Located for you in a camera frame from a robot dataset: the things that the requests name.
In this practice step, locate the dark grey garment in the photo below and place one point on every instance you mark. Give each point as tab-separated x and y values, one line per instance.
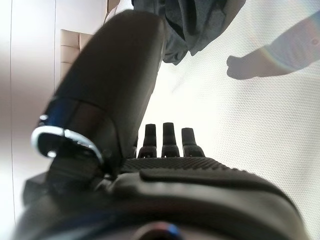
195	25

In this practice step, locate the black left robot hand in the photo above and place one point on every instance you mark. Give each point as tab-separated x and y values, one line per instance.
112	87

